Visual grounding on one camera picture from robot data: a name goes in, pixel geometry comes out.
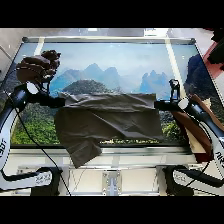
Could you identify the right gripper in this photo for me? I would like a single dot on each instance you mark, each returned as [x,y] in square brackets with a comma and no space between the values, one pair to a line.
[166,104]

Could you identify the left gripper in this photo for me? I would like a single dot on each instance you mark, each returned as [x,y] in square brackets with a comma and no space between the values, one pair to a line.
[55,101]

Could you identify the grey-brown T-shirt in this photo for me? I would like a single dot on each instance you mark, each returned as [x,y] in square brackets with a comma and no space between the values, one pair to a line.
[106,123]

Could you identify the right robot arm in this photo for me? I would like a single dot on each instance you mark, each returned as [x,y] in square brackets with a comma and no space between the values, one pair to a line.
[213,140]

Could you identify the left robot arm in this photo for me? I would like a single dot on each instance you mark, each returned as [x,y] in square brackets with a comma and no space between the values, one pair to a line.
[6,133]

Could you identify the red-brown garment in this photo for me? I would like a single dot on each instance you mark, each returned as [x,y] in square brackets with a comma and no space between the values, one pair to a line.
[191,130]

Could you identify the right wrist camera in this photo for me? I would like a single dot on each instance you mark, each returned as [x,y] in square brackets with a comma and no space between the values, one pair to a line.
[174,86]

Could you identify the silver frame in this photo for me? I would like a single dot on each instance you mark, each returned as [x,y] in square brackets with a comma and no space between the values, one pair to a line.
[113,151]

